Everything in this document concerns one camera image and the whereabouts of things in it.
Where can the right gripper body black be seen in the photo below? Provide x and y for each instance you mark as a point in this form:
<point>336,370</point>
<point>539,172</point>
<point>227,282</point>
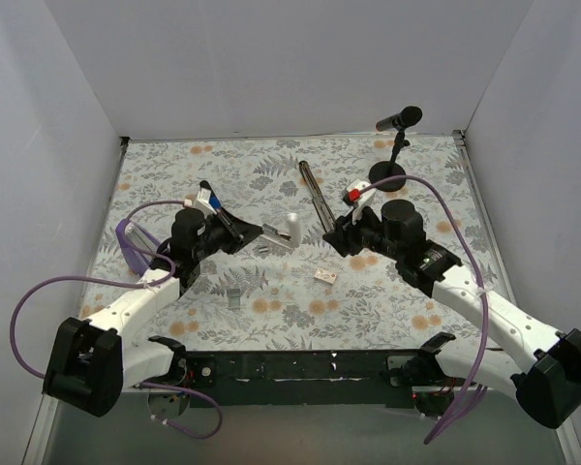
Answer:
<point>346,235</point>

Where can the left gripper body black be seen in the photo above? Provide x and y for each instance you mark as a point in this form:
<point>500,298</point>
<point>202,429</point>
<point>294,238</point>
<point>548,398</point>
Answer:
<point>230,229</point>

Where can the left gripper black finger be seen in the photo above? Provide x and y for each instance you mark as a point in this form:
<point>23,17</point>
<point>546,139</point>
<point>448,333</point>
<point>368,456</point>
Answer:
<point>225,224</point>
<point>243,235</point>

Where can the blue stapler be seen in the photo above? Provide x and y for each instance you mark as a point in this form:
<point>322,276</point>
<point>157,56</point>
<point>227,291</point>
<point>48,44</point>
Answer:
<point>206,194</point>

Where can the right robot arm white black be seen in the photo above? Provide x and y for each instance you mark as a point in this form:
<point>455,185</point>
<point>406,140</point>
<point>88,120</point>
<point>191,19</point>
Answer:
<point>546,376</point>

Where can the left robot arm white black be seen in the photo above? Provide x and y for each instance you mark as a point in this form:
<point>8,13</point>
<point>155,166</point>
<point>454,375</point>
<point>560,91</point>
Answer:
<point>93,360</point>

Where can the purple stapler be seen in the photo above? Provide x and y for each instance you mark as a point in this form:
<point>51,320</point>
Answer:
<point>136,244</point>

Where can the small staple box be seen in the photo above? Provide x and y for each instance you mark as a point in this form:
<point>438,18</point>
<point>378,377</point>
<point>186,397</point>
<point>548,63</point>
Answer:
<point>325,276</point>

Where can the grey staple strip stack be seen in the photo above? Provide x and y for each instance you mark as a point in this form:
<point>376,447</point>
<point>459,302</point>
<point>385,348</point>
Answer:
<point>234,298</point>

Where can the black microphone on stand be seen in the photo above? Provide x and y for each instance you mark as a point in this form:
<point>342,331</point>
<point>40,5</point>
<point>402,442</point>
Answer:
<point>400,123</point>

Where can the floral table mat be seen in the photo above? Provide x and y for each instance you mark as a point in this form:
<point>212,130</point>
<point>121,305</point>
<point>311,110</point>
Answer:
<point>283,307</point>

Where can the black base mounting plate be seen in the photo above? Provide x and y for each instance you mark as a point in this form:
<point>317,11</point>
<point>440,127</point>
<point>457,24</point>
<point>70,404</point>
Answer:
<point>295,378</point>

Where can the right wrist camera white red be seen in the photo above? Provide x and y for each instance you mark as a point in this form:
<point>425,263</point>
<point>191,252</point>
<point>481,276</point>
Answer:
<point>356,196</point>

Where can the aluminium frame rail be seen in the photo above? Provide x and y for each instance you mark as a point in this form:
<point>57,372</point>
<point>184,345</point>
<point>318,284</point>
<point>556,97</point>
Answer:
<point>436,390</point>

